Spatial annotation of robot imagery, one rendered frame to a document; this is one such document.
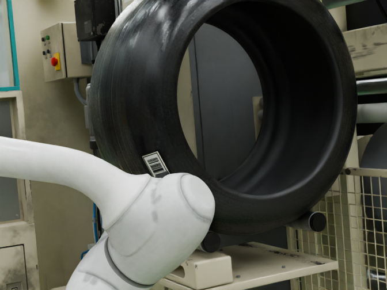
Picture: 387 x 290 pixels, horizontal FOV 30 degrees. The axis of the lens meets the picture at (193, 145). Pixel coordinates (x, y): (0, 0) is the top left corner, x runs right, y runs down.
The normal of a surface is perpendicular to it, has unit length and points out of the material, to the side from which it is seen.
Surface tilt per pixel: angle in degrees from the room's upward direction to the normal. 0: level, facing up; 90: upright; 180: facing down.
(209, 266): 90
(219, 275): 90
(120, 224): 107
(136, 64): 78
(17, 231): 90
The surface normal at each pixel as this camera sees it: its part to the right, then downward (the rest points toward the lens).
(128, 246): -0.37, 0.36
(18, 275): 0.47, 0.00
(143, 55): -0.31, -0.21
